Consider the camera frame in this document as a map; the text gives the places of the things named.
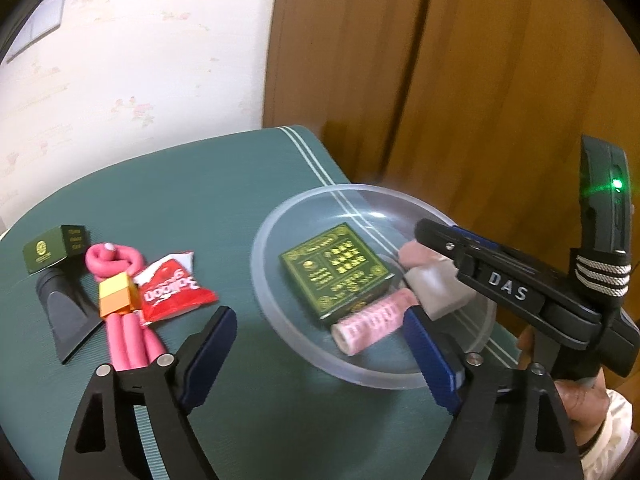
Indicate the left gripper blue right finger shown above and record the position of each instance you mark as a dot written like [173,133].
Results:
[437,356]

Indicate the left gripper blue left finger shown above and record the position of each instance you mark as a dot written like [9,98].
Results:
[203,354]

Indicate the red balloon glue packet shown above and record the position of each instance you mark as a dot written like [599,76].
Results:
[167,288]

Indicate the long pink foam roller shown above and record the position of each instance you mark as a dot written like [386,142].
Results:
[131,343]

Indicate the pink mesh hair roller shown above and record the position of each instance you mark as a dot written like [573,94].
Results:
[360,330]

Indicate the yellow orange toy brick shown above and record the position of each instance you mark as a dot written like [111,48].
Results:
[118,294]

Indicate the dark green rectangular box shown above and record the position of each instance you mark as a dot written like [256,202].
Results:
[54,246]

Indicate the person's right hand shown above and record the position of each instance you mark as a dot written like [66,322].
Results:
[586,407]

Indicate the white folded item in bowl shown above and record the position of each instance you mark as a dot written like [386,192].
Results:
[437,288]

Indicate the green bed mat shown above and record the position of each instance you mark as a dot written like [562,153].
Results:
[270,414]

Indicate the green gold patterned box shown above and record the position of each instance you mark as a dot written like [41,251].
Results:
[337,273]

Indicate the clear plastic bowl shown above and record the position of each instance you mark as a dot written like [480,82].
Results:
[385,219]

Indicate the white sleeve cuff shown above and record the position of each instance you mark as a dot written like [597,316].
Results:
[614,443]

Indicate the wooden wardrobe door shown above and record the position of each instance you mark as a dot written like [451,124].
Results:
[475,106]

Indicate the white wall switch plate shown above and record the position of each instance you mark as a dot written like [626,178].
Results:
[47,18]

